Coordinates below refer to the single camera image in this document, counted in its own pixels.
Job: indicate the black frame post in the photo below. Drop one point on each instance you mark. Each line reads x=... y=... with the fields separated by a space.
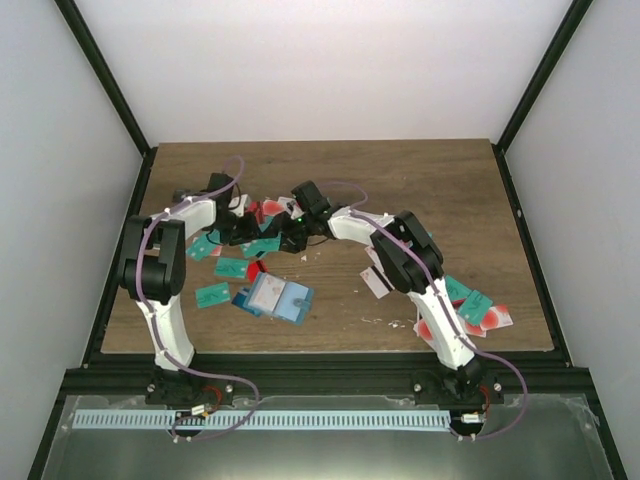
x=553 y=53
x=80 y=30

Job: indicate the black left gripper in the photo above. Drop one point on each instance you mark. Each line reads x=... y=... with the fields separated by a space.
x=250 y=233

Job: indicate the small black card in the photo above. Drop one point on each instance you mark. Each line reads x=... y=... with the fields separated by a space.
x=180 y=194

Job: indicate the white flower VIP card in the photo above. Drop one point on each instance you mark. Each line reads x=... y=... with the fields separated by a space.
x=266 y=292

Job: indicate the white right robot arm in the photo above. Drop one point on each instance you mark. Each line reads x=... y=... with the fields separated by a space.
x=409 y=257

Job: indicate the black frame post left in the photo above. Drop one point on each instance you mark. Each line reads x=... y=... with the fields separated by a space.
x=80 y=30

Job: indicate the light blue card holder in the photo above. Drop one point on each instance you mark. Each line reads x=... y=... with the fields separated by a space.
x=294 y=304

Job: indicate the light blue slotted cable duct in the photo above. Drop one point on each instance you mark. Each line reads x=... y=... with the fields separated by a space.
x=281 y=420

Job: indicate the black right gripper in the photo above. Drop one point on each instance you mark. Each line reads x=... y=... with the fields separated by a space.
x=280 y=224

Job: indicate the black frame post right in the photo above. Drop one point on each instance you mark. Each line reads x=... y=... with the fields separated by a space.
x=553 y=53

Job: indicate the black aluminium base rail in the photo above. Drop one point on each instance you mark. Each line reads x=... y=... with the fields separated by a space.
x=428 y=384

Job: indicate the teal VIP card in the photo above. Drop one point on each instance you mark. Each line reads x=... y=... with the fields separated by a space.
x=231 y=268

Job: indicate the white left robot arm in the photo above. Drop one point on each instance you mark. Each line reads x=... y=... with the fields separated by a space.
x=152 y=263

